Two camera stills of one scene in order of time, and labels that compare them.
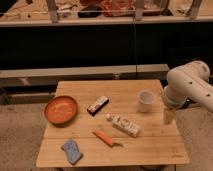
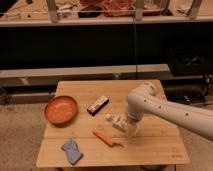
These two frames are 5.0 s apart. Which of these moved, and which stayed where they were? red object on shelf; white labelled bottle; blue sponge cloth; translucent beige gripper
Moved: translucent beige gripper
Stayed: blue sponge cloth; red object on shelf; white labelled bottle
